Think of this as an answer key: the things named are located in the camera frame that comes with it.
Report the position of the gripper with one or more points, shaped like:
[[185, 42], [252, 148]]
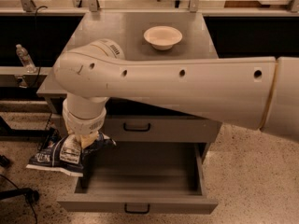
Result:
[[83, 123]]

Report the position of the blue chip bag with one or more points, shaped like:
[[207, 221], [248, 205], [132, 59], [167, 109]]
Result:
[[67, 155]]

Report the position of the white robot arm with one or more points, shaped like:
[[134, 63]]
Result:
[[259, 93]]

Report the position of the open grey lower drawer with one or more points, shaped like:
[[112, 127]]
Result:
[[166, 176]]

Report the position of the grey drawer cabinet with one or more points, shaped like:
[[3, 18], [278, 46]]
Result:
[[127, 28]]

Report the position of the black chair base leg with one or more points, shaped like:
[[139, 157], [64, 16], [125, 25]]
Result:
[[31, 196]]

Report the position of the clear plastic water bottle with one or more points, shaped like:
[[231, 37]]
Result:
[[25, 59]]

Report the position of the white bowl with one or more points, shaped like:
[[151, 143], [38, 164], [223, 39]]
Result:
[[163, 37]]

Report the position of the black drawer handle upper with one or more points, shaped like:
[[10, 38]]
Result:
[[139, 129]]

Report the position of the black drawer handle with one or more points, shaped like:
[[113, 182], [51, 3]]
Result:
[[136, 208], [139, 129]]

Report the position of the black drawer handle lower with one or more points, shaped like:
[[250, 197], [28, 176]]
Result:
[[136, 208]]

